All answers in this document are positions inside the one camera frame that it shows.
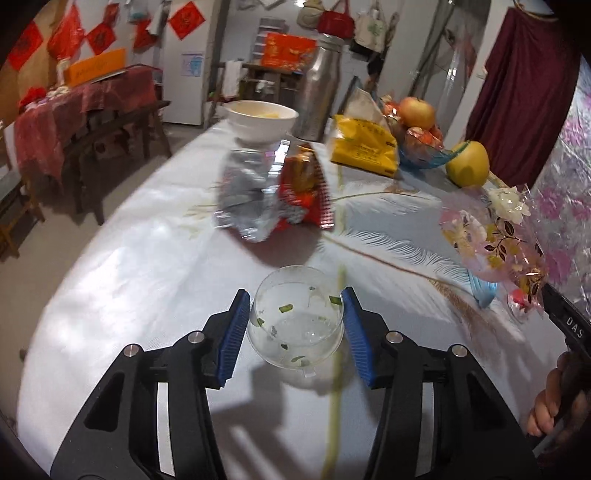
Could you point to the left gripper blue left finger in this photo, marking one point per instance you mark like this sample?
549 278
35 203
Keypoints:
114 435

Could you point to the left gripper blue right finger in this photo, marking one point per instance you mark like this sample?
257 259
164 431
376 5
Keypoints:
476 436

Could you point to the pink floral cellophane wrap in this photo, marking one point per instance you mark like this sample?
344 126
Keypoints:
492 231

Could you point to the clear plastic cup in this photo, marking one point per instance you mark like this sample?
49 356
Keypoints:
296 319

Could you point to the red foil snack wrapper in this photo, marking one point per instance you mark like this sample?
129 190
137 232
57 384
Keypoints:
271 189

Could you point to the person right hand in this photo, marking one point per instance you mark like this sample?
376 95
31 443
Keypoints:
541 419

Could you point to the blue face mask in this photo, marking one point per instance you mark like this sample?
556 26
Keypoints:
483 291

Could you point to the floral plastic sheet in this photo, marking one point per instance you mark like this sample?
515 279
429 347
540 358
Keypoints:
562 194

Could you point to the feather print tablecloth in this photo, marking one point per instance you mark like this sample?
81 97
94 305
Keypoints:
159 267

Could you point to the yellow pomelo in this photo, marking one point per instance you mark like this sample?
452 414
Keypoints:
470 167

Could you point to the dark red curtain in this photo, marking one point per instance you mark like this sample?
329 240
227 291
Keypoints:
532 72

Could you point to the blue glass fruit bowl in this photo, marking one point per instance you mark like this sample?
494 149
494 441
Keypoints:
417 148

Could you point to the wooden chair grey cushion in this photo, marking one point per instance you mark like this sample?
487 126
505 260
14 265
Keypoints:
18 199

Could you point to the red yellow apple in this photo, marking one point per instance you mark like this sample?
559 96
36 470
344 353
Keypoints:
415 112

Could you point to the wooden bench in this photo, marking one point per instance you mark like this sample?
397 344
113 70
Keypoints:
82 151

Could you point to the yellow snack bag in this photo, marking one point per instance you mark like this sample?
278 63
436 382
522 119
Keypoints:
362 138

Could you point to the red covered side table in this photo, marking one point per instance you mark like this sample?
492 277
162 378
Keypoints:
41 133

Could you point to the white ceramic bowl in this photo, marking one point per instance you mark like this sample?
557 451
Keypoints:
257 122

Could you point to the steel thermos bottle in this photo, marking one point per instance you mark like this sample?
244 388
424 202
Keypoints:
317 90

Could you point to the beige tote bag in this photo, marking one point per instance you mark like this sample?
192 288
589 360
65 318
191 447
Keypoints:
371 28

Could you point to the orange long box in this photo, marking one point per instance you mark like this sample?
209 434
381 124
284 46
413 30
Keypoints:
95 67

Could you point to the red handbag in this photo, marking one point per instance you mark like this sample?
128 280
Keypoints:
337 21

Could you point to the orange gift box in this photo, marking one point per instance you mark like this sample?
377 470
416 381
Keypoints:
287 52

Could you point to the white refrigerator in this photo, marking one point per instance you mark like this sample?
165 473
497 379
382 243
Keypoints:
188 44

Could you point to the red plastic bag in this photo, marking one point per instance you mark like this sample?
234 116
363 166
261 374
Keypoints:
68 36

